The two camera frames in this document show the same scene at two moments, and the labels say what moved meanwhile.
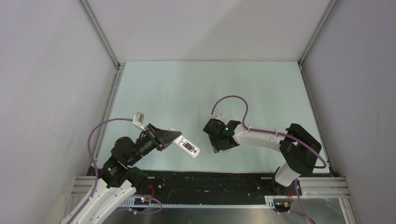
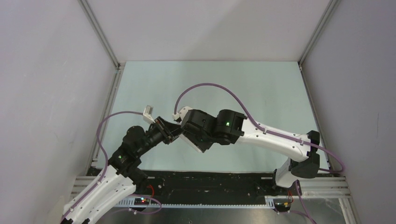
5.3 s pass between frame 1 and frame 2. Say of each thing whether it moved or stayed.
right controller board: stayed
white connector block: moved
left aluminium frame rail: stayed
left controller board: stayed
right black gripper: moved
